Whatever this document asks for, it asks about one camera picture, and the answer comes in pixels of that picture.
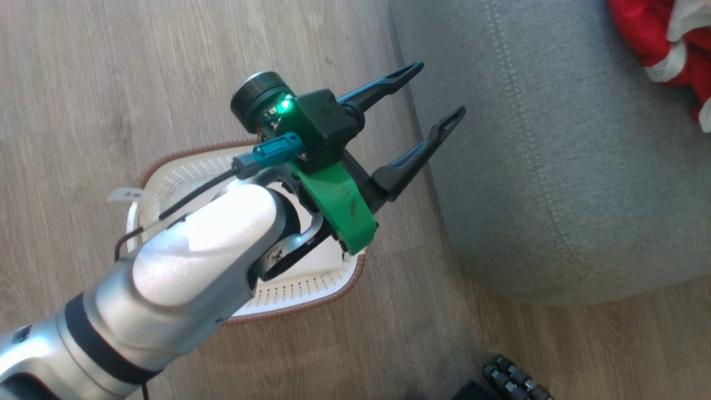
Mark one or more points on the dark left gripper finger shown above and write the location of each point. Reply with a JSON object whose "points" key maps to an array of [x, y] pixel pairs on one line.
{"points": [[416, 158], [377, 89]]}

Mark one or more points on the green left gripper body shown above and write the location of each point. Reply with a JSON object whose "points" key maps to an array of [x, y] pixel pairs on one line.
{"points": [[339, 200]]}

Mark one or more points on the red garment with white stripe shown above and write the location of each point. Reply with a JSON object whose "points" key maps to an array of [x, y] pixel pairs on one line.
{"points": [[639, 28]]}

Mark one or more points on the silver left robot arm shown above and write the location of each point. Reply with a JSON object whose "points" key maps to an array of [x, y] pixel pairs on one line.
{"points": [[194, 261]]}

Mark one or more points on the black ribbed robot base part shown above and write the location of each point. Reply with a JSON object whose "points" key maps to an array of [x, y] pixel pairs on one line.
{"points": [[514, 380]]}

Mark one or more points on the white laundry basket brown rim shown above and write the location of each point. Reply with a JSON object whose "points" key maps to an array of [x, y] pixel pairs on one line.
{"points": [[311, 289]]}

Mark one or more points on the grey fabric sofa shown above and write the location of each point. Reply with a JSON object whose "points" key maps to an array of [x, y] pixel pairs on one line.
{"points": [[555, 166]]}

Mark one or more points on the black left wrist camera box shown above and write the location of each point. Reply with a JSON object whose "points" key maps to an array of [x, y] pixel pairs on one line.
{"points": [[328, 125]]}

